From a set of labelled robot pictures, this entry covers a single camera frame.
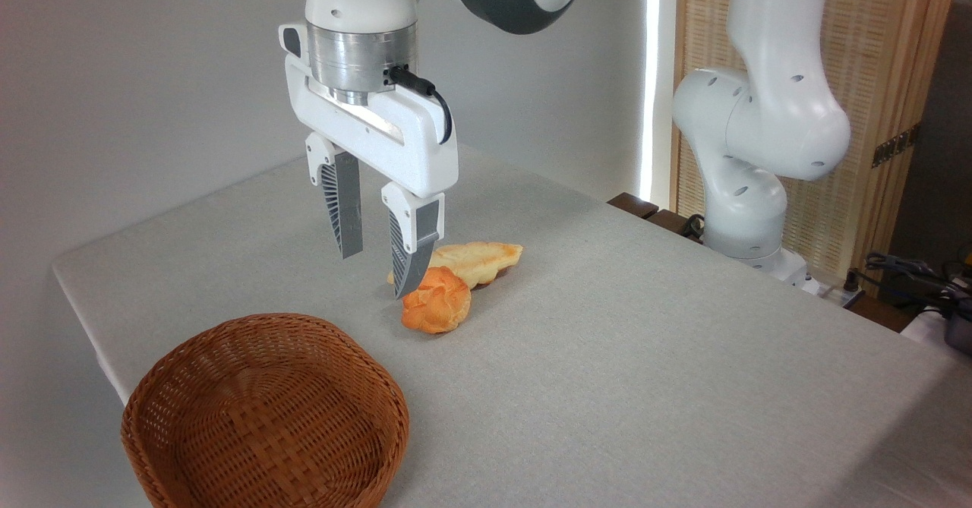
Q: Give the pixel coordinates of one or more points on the round orange bread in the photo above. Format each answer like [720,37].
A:
[437,303]

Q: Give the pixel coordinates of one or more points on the bamboo folding screen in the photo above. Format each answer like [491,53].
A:
[873,37]

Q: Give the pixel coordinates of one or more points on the brown wicker basket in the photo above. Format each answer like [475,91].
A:
[266,417]

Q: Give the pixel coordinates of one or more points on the dark grey device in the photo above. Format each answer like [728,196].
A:
[960,329]

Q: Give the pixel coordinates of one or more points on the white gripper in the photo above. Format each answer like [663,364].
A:
[410,147]

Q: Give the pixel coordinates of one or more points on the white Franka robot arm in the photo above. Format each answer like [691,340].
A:
[767,113]

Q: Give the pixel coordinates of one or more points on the long yellow bread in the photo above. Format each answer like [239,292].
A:
[478,259]

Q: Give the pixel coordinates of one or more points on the black screen hinge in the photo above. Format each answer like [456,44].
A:
[896,146]

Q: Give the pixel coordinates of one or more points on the grey tablecloth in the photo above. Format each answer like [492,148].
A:
[623,371]

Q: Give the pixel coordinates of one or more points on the white power strip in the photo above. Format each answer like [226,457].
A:
[831,291]

